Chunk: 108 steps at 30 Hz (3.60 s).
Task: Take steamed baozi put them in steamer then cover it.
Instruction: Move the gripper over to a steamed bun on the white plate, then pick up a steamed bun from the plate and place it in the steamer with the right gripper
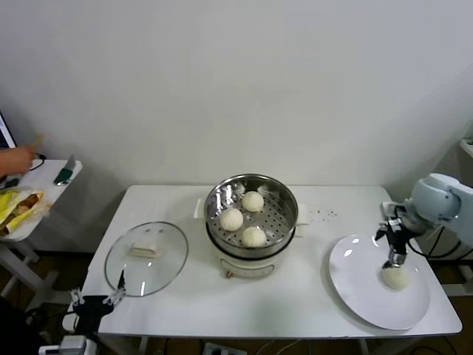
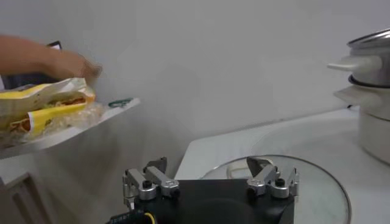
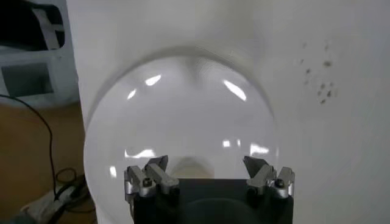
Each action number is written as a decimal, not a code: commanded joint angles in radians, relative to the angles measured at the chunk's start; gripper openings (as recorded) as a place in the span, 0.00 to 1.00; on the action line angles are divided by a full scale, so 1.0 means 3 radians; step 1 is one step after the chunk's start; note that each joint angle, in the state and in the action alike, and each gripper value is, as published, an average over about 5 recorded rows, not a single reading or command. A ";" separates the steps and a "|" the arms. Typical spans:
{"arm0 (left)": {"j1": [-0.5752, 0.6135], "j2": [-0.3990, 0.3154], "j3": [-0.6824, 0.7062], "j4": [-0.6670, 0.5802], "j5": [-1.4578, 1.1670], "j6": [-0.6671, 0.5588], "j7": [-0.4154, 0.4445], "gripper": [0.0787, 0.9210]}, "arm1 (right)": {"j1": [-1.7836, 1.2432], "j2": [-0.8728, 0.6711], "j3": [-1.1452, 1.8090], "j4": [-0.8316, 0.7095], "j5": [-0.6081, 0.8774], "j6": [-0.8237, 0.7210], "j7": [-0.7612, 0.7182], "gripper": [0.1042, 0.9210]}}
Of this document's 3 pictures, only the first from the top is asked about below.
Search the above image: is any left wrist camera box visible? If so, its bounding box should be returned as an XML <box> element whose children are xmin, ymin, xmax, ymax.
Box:
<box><xmin>38</xmin><ymin>335</ymin><xmax>88</xmax><ymax>355</ymax></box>

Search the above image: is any stainless steel steamer basket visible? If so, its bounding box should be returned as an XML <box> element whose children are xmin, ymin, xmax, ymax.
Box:
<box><xmin>194</xmin><ymin>173</ymin><xmax>310</xmax><ymax>260</ymax></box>

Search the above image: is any white steamed baozi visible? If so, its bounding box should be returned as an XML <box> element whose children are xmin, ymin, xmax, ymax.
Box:
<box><xmin>380</xmin><ymin>268</ymin><xmax>412</xmax><ymax>291</ymax></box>
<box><xmin>220</xmin><ymin>207</ymin><xmax>245</xmax><ymax>232</ymax></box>
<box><xmin>242</xmin><ymin>191</ymin><xmax>265</xmax><ymax>213</ymax></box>
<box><xmin>240</xmin><ymin>226</ymin><xmax>268</xmax><ymax>249</ymax></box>

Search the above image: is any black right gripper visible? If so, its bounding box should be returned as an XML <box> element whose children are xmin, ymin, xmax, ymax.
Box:
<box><xmin>381</xmin><ymin>220</ymin><xmax>410</xmax><ymax>274</ymax></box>

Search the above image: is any white round plate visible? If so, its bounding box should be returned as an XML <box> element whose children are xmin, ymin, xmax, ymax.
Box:
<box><xmin>327</xmin><ymin>234</ymin><xmax>432</xmax><ymax>331</ymax></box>

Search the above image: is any white floor power strip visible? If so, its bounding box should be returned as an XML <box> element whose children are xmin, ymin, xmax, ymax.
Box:
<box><xmin>203</xmin><ymin>342</ymin><xmax>237</xmax><ymax>355</ymax></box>

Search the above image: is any white side table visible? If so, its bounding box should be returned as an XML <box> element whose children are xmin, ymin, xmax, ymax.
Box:
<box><xmin>0</xmin><ymin>158</ymin><xmax>84</xmax><ymax>311</ymax></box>

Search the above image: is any open laptop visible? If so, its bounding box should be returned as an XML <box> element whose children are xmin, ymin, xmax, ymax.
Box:
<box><xmin>0</xmin><ymin>109</ymin><xmax>18</xmax><ymax>149</ymax></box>

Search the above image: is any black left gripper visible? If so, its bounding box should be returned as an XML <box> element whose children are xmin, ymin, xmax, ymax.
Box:
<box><xmin>69</xmin><ymin>268</ymin><xmax>126</xmax><ymax>334</ymax></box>

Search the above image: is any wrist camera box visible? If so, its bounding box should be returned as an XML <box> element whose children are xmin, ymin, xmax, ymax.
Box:
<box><xmin>38</xmin><ymin>335</ymin><xmax>88</xmax><ymax>355</ymax></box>
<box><xmin>375</xmin><ymin>200</ymin><xmax>402</xmax><ymax>241</ymax></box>

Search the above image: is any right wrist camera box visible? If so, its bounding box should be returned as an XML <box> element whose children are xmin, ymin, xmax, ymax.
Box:
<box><xmin>375</xmin><ymin>200</ymin><xmax>402</xmax><ymax>241</ymax></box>

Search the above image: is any person's bare hand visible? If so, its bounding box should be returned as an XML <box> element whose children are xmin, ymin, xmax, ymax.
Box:
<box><xmin>0</xmin><ymin>146</ymin><xmax>35</xmax><ymax>178</ymax></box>

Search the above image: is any yellow snack bag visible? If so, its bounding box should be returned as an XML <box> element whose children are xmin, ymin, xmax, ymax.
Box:
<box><xmin>0</xmin><ymin>186</ymin><xmax>52</xmax><ymax>237</ymax></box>

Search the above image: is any glass pot lid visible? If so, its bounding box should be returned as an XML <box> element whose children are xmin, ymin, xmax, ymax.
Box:
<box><xmin>104</xmin><ymin>220</ymin><xmax>190</xmax><ymax>298</ymax></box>

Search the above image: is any green handled scraper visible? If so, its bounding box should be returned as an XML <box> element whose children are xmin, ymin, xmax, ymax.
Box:
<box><xmin>54</xmin><ymin>153</ymin><xmax>77</xmax><ymax>186</ymax></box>

